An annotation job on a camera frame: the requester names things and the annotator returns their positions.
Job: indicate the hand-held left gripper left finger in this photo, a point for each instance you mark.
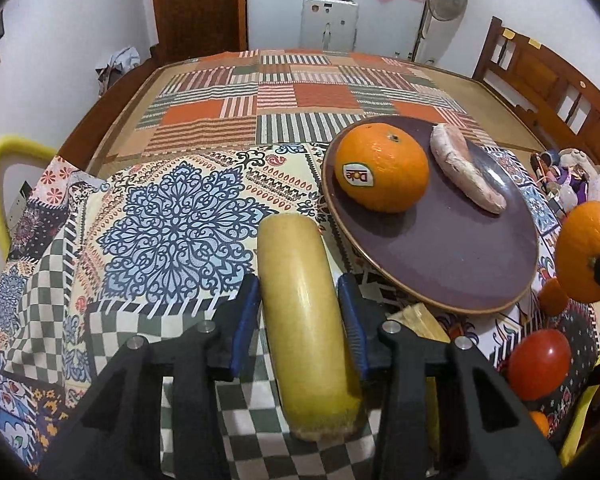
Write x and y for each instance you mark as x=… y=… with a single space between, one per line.
x=246 y=310

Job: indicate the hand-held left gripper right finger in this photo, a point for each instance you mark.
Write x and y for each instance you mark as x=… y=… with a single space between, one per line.
x=351 y=310

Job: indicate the large plain orange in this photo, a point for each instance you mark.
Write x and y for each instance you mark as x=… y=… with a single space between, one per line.
x=582 y=240

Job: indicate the yellow cylindrical toy fruit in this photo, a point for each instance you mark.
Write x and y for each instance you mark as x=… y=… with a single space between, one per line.
x=300 y=300

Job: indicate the purple round plate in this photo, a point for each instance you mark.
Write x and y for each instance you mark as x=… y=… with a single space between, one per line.
x=445 y=250

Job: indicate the large orange with sticker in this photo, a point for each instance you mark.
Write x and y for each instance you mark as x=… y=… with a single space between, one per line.
x=385 y=165

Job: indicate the pale pink sweet potato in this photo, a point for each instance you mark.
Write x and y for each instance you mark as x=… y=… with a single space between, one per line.
x=460 y=165

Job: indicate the small orange tangerine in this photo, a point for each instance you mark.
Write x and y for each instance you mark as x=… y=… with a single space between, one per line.
x=551 y=299
x=540 y=422

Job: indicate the pale yellow toy banana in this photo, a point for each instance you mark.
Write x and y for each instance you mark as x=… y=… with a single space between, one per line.
x=417 y=321

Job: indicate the pile of small toys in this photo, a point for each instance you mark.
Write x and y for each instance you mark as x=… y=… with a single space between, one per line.
x=575 y=175

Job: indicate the blue floral patterned cloth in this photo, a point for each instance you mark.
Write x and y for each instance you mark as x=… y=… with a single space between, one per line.
x=170 y=230

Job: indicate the red tomato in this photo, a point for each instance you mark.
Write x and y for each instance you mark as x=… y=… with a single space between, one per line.
x=539 y=365

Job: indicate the yellow plastic chair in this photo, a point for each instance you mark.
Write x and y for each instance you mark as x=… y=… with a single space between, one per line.
x=585 y=410
x=5 y=160

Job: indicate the woven beige bed mat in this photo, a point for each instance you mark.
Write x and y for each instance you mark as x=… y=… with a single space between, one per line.
x=500 y=115

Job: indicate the wooden slatted headboard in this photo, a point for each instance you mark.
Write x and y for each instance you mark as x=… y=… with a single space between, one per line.
x=555 y=75

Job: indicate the striped patchwork blanket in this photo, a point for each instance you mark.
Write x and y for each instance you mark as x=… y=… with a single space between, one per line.
x=260 y=105

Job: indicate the grey crumpled clothes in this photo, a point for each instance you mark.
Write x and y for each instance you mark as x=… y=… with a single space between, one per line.
x=117 y=65

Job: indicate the white appliance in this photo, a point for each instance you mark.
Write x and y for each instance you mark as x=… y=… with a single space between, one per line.
x=329 y=25

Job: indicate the brown wooden door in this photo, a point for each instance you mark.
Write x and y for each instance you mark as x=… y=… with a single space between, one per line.
x=195 y=10

